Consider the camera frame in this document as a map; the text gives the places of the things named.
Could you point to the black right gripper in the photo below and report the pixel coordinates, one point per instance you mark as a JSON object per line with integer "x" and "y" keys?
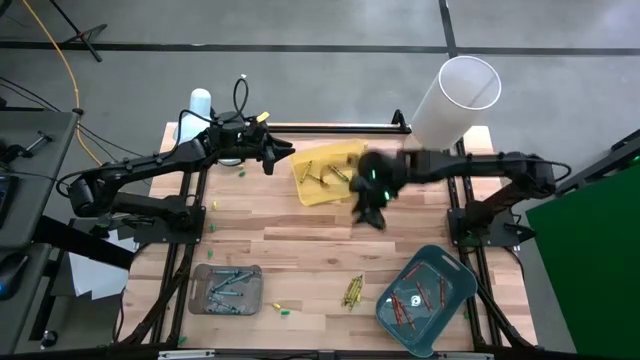
{"x": 377, "y": 175}

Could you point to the black desk leg beam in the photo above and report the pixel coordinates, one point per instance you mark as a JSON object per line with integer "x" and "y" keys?
{"x": 85, "y": 245}

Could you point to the black computer mouse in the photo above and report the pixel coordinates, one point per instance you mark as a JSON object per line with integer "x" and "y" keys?
{"x": 11, "y": 275}

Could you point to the yellow tape tag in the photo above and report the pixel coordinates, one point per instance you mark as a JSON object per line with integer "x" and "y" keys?
{"x": 262, "y": 116}

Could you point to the green mat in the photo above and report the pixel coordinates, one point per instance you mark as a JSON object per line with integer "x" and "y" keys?
{"x": 590, "y": 275}

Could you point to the silver frame bracket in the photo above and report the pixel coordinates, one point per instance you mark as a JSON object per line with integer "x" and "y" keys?
{"x": 186, "y": 354}
{"x": 465, "y": 356}

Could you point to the long black frame rail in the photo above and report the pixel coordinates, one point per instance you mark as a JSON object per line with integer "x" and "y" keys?
{"x": 350, "y": 129}

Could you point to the white gooseneck desk lamp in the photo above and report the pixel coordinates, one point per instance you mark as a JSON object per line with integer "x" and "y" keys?
{"x": 200, "y": 107}

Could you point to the grey side desk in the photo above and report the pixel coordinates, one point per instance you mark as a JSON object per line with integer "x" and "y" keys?
{"x": 40, "y": 190}

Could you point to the black frame bar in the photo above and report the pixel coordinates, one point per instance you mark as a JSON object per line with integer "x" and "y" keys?
{"x": 275, "y": 356}

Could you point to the teal plastic bin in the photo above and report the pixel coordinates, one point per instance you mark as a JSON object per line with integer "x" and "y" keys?
{"x": 430, "y": 325}

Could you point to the black clamp tool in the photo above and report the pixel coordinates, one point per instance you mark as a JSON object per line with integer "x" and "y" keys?
{"x": 37, "y": 142}

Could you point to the white paper sheet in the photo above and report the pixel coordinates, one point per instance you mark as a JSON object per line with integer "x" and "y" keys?
{"x": 95, "y": 275}

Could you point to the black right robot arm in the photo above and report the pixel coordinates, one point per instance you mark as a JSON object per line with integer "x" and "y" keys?
{"x": 475, "y": 165}

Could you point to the black desk device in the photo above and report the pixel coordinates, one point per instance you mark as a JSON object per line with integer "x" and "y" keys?
{"x": 6, "y": 200}

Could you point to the black round knob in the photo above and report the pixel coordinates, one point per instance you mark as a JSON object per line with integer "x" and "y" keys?
{"x": 48, "y": 339}

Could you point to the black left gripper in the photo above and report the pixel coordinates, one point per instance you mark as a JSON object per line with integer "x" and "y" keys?
{"x": 240, "y": 140}

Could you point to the black tripod stand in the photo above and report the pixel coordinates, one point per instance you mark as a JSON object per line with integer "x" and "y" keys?
{"x": 92, "y": 32}

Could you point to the grey clamp knob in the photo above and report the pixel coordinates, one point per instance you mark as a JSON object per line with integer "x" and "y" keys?
{"x": 102, "y": 220}

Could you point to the grey translucent bin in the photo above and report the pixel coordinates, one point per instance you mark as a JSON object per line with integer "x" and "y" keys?
{"x": 200, "y": 290}

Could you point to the yellow translucent bin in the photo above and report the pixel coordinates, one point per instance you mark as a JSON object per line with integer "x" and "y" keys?
{"x": 320, "y": 192}

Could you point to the table lamp white cylinder shade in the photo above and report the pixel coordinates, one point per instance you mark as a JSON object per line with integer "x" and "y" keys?
{"x": 450, "y": 110}

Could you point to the black angled stand beam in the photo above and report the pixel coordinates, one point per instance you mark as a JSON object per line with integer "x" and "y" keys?
{"x": 610, "y": 160}

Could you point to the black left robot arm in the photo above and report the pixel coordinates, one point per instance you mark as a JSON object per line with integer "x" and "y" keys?
{"x": 150, "y": 162}

